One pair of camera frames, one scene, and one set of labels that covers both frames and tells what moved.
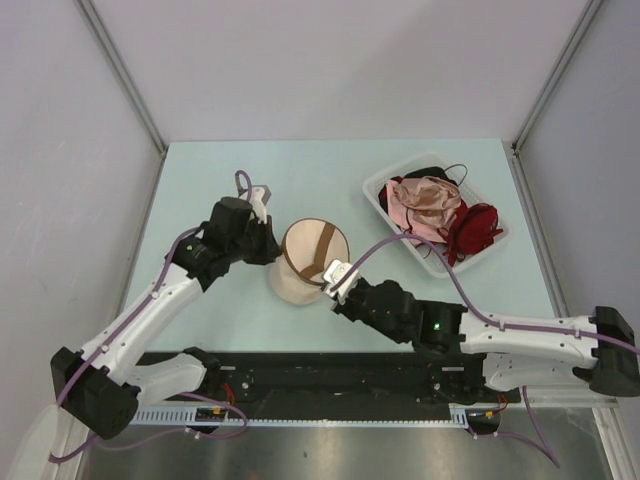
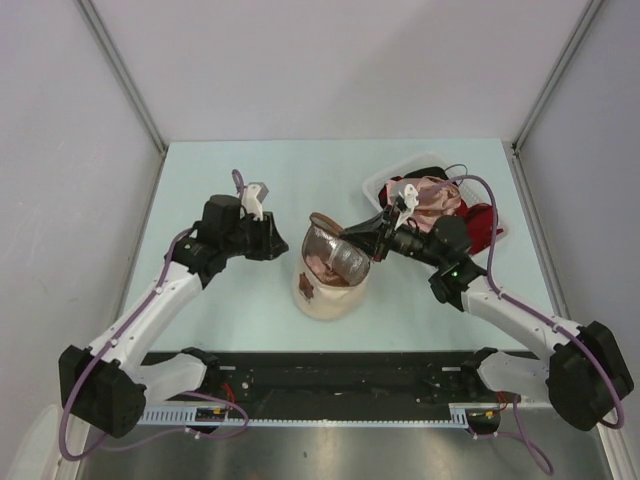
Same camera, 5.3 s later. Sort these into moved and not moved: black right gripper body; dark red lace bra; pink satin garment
Moved: black right gripper body
Not moved: dark red lace bra; pink satin garment
